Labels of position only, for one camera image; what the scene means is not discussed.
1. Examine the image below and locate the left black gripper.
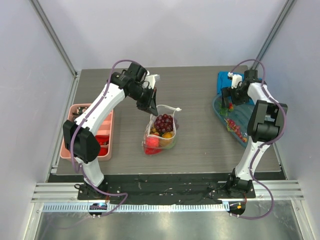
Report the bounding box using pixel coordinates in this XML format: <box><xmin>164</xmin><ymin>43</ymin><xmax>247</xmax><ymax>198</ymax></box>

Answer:
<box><xmin>128</xmin><ymin>85</ymin><xmax>158</xmax><ymax>116</ymax></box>

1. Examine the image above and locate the dark purple grape bunch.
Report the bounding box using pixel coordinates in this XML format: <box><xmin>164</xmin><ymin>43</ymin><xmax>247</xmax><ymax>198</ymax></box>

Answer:
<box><xmin>152</xmin><ymin>113</ymin><xmax>178</xmax><ymax>133</ymax></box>

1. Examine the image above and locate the clear zip top bag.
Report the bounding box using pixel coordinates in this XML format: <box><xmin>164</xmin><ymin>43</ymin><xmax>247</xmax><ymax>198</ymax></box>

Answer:
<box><xmin>142</xmin><ymin>104</ymin><xmax>182</xmax><ymax>156</ymax></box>

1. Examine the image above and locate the orange toy fruit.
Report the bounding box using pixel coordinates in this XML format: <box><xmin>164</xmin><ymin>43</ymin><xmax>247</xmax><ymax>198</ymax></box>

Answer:
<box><xmin>161</xmin><ymin>132</ymin><xmax>174</xmax><ymax>139</ymax></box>

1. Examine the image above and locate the red textured ball fruit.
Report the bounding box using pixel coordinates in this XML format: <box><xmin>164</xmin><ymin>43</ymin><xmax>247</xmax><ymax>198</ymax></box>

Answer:
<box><xmin>145</xmin><ymin>136</ymin><xmax>160</xmax><ymax>148</ymax></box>

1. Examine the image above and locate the red apple toy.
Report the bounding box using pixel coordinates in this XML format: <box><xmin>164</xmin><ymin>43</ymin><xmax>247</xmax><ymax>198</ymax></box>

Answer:
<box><xmin>144</xmin><ymin>147</ymin><xmax>162</xmax><ymax>155</ymax></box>

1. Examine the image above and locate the yellow-brown longan bunch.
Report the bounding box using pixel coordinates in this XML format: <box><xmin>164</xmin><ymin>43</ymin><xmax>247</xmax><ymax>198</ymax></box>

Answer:
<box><xmin>149</xmin><ymin>127</ymin><xmax>176</xmax><ymax>148</ymax></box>

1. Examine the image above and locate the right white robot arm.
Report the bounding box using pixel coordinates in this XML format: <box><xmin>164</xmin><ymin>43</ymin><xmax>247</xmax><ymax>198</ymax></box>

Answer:
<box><xmin>221</xmin><ymin>70</ymin><xmax>288</xmax><ymax>198</ymax></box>

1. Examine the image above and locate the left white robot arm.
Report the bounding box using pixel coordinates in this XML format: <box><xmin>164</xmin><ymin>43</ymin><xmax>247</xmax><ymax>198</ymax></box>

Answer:
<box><xmin>62</xmin><ymin>60</ymin><xmax>160</xmax><ymax>200</ymax></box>

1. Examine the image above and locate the blue folded cloth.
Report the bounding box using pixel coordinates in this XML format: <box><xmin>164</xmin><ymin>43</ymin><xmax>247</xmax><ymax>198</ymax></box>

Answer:
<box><xmin>216</xmin><ymin>71</ymin><xmax>262</xmax><ymax>95</ymax></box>

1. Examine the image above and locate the blue transparent plastic container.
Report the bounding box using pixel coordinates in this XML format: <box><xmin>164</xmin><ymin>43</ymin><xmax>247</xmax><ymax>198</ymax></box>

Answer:
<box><xmin>212</xmin><ymin>95</ymin><xmax>254</xmax><ymax>148</ymax></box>

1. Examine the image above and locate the small red grape sprig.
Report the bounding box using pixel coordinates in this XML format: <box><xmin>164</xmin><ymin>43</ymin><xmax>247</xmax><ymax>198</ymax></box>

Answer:
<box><xmin>224</xmin><ymin>118</ymin><xmax>248</xmax><ymax>143</ymax></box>

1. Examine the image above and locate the red toy teeth piece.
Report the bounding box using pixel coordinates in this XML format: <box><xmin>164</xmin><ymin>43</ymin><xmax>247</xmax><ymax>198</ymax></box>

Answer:
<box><xmin>95</xmin><ymin>135</ymin><xmax>110</xmax><ymax>146</ymax></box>

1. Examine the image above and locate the red toy in tray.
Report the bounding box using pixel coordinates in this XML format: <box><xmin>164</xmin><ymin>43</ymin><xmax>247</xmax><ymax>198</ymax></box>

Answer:
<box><xmin>98</xmin><ymin>147</ymin><xmax>109</xmax><ymax>157</ymax></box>

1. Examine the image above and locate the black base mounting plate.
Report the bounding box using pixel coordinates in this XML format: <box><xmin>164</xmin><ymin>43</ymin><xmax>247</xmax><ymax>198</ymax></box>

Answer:
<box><xmin>74</xmin><ymin>173</ymin><xmax>256</xmax><ymax>206</ymax></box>

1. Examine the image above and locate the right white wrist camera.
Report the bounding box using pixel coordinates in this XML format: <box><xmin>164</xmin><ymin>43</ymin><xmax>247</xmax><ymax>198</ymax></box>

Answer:
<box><xmin>227</xmin><ymin>72</ymin><xmax>243</xmax><ymax>89</ymax></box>

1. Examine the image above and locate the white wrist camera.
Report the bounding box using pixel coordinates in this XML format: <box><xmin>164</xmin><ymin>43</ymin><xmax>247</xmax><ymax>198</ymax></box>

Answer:
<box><xmin>227</xmin><ymin>72</ymin><xmax>243</xmax><ymax>89</ymax></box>
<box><xmin>143</xmin><ymin>74</ymin><xmax>160</xmax><ymax>89</ymax></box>

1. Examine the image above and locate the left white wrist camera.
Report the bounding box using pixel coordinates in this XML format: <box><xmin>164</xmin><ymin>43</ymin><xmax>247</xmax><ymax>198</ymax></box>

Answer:
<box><xmin>143</xmin><ymin>74</ymin><xmax>160</xmax><ymax>89</ymax></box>

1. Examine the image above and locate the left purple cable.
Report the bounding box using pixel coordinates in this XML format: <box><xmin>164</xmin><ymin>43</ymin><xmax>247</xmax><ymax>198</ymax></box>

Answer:
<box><xmin>69</xmin><ymin>59</ymin><xmax>141</xmax><ymax>218</ymax></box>

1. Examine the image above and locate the right aluminium frame post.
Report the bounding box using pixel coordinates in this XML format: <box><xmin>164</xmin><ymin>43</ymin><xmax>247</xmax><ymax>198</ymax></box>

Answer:
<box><xmin>256</xmin><ymin>0</ymin><xmax>297</xmax><ymax>62</ymax></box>

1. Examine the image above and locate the aluminium frame post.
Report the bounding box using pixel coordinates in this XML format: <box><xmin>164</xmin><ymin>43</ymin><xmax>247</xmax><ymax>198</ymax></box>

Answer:
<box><xmin>256</xmin><ymin>0</ymin><xmax>297</xmax><ymax>62</ymax></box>
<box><xmin>29</xmin><ymin>0</ymin><xmax>77</xmax><ymax>78</ymax></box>

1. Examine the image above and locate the white slotted cable duct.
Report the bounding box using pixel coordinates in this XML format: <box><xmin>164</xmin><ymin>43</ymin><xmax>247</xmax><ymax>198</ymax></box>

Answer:
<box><xmin>42</xmin><ymin>202</ymin><xmax>230</xmax><ymax>213</ymax></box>

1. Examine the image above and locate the left aluminium frame post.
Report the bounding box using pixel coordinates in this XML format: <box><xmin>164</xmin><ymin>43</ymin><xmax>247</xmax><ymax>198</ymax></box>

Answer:
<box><xmin>29</xmin><ymin>0</ymin><xmax>77</xmax><ymax>78</ymax></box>

